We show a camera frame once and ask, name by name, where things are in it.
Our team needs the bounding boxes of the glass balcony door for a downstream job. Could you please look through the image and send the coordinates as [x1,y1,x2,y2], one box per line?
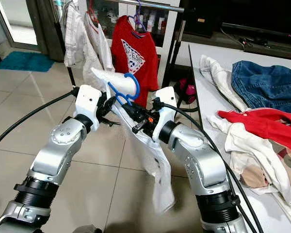
[0,0,39,49]

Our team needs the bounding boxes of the dark grey curtain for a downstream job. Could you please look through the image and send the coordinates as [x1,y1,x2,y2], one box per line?
[25,0,68,63]

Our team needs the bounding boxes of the metal clothes rack black frame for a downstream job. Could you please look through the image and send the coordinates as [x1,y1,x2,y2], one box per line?
[51,0,186,127]

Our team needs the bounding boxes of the black television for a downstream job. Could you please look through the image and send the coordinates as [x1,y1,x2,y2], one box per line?
[213,0,291,37]

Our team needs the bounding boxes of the large white table black legs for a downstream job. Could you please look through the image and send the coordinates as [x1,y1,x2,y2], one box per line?
[188,44,291,233]

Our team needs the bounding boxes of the red printed t-shirt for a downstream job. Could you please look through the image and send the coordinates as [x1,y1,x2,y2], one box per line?
[111,16,161,108]

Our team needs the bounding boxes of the white shirt with red trim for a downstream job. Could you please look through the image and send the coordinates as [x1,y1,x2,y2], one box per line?
[81,12,115,89]

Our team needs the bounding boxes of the blue denim jacket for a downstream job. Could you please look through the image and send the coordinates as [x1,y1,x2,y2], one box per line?
[231,60,291,115]

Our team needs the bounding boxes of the purple plastic hanger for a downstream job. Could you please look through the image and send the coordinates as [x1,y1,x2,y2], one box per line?
[127,0,148,33]

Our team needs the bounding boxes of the blue plastic clothes hanger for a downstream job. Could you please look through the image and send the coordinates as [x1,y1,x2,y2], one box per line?
[107,73,140,106]

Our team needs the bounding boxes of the red jacket with white stripes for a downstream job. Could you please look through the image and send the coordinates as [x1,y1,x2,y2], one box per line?
[217,109,291,161]

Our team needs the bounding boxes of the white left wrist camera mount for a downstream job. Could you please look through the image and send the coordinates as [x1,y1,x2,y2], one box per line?
[74,85,104,123]

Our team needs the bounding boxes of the teal floor mat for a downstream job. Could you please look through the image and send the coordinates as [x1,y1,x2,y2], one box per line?
[0,51,50,73]

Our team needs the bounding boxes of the low TV stand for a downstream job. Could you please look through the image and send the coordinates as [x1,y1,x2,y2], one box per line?
[182,24,291,56]

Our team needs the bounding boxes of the red clothes hanger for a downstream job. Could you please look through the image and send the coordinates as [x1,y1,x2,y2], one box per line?
[86,0,100,26]

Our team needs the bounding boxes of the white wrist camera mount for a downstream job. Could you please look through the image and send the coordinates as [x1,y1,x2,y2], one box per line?
[74,85,104,123]
[153,86,178,141]

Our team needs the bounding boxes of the cream crumpled garment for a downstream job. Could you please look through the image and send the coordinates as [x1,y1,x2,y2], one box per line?
[200,54,247,113]

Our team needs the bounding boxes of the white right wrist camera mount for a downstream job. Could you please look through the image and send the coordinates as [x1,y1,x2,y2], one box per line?
[153,86,178,141]

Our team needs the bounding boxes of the white garment with dark print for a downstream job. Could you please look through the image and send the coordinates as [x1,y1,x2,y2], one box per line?
[91,68,176,215]

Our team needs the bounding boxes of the white striped shirt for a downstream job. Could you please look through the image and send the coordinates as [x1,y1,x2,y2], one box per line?
[63,1,92,68]

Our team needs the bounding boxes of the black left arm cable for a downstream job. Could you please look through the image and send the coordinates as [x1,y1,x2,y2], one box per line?
[0,89,79,153]

